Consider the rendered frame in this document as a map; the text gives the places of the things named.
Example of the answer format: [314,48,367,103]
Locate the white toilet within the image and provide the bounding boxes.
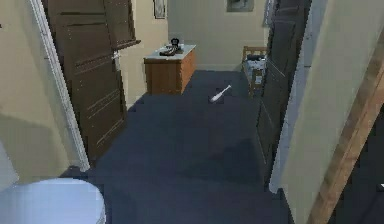
[0,177,107,224]

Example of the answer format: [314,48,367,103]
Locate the white baseball bat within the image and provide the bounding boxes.
[209,84,232,103]

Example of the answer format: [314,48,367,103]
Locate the orange wooden cabinet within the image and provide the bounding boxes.
[143,44,197,96]

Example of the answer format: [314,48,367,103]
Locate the dark grey room door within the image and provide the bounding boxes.
[255,0,313,188]

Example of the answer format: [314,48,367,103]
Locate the dark brown room door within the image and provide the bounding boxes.
[41,0,141,165]

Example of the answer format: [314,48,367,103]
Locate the silver door handle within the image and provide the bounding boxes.
[112,51,122,72]

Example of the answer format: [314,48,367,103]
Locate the dark framed wall picture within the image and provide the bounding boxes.
[153,0,167,20]

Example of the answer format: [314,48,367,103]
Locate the grey framed wall picture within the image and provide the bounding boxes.
[226,0,255,13]

